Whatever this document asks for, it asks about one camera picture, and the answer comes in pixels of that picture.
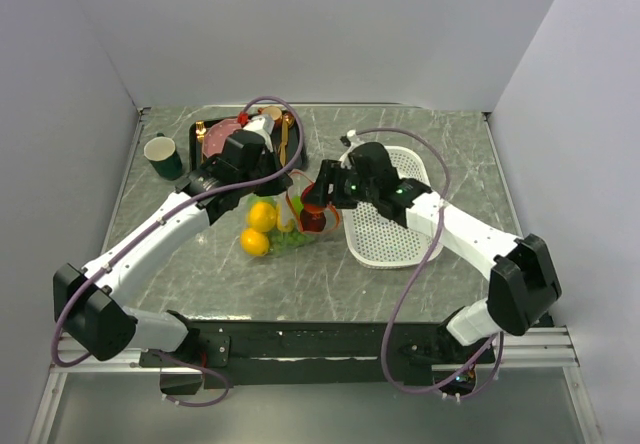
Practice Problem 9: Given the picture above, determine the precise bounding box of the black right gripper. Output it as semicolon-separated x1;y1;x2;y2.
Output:
302;160;377;210

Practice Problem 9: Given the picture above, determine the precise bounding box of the red strawberry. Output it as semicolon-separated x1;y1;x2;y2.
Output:
303;203;325;214

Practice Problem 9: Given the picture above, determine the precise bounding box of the dark red plum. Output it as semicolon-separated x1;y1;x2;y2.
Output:
300;213;326;233

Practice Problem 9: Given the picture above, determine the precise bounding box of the clear zip top bag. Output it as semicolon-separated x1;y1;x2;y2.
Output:
240;170;341;257

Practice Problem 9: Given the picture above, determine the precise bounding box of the yellow orange fruit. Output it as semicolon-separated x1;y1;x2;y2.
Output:
247;201;278;233

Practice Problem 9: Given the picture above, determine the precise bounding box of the green grape bunch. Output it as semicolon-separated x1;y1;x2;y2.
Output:
269;230;312;254

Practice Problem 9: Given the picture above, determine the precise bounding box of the green star fruit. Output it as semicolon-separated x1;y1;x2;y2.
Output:
291;196;304;213

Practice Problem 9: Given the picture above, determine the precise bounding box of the green round cabbage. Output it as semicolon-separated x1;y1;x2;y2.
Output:
248;195;276;207

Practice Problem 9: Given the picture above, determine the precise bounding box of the yellow corn cob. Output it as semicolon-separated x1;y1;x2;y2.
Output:
276;215;296;233

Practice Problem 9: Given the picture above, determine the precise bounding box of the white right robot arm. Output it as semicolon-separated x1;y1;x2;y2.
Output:
301;142;562;362

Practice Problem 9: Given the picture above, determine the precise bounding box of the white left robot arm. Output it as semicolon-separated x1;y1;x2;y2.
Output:
53;128;291;366

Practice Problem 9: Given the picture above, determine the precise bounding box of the pink dotted plate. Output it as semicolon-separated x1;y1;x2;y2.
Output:
202;118;242;159

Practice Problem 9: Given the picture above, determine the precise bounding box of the gold fork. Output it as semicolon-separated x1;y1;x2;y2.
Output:
195;121;207;144

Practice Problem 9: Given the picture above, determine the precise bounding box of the black serving tray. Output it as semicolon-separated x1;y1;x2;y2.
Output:
188;108;307;175

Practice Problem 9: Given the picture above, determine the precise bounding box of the small orange cup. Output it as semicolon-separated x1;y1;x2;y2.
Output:
261;106;283;126

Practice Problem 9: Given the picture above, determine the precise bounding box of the gold spoon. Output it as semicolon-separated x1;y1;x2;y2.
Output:
282;112;295;128

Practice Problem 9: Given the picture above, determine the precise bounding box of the white perforated basket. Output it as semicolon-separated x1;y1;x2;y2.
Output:
342;146;432;269

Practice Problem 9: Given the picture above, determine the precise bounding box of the dark green mug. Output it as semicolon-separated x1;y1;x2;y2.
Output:
143;133;183;181

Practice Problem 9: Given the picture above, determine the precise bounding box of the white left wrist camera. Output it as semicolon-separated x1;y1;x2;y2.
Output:
242;114;275;141

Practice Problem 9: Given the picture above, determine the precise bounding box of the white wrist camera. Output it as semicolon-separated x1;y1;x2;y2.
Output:
339;129;365;168
242;114;275;141

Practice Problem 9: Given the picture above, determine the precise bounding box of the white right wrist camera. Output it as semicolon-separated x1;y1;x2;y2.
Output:
339;129;365;168

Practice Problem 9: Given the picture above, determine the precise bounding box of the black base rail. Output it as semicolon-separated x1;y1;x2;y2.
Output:
137;321;501;390

